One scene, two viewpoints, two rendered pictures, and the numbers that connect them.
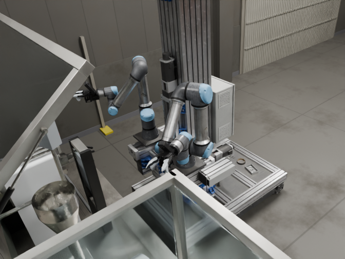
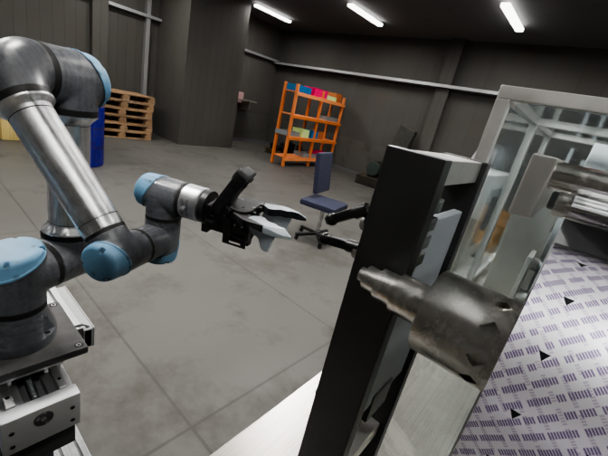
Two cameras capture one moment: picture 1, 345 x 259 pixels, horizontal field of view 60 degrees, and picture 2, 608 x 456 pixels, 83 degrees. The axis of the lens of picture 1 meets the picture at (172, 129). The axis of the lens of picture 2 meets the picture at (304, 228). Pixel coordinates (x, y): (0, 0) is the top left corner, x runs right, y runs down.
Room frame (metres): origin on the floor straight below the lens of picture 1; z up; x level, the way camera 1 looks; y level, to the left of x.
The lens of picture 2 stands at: (1.40, 0.73, 1.45)
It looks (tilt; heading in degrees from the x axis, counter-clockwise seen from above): 19 degrees down; 250
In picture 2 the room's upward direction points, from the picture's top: 13 degrees clockwise
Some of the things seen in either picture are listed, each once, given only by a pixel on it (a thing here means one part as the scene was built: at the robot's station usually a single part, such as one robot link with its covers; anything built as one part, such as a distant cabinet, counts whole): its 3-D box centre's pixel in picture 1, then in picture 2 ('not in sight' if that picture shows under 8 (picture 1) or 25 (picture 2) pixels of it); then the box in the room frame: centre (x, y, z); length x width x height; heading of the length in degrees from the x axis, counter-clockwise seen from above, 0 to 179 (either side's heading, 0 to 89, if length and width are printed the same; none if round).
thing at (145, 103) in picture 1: (142, 89); not in sight; (2.30, 0.21, 1.19); 0.15 x 0.12 x 0.55; 7
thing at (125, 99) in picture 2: not in sight; (115, 112); (3.08, -8.03, 0.47); 1.31 x 0.90 x 0.93; 33
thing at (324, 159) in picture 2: not in sight; (324, 199); (-0.09, -2.90, 0.51); 0.59 x 0.56 x 1.01; 118
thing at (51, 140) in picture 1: (48, 132); not in sight; (0.93, 0.45, 1.66); 0.07 x 0.07 x 0.10; 60
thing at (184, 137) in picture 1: (181, 141); (165, 194); (1.45, -0.05, 1.21); 0.11 x 0.08 x 0.09; 148
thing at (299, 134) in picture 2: not in sight; (309, 128); (-1.39, -8.18, 0.98); 2.17 x 0.58 x 1.96; 33
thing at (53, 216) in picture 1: (56, 201); not in sight; (0.75, 0.41, 1.50); 0.14 x 0.14 x 0.06
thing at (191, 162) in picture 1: (185, 156); (15, 318); (1.74, -0.07, 0.87); 0.15 x 0.15 x 0.10
